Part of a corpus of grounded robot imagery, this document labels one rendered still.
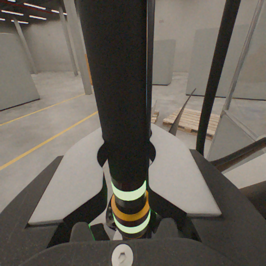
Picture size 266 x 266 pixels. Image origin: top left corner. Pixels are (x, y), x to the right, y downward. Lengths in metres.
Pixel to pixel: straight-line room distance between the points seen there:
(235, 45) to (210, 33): 0.82
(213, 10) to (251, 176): 12.04
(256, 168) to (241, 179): 0.05
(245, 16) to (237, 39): 6.86
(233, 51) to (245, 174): 5.19
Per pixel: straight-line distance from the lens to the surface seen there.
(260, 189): 0.26
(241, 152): 0.30
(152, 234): 0.23
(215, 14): 12.31
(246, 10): 12.43
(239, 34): 5.59
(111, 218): 0.37
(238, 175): 0.54
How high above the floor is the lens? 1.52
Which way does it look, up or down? 31 degrees down
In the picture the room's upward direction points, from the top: 3 degrees counter-clockwise
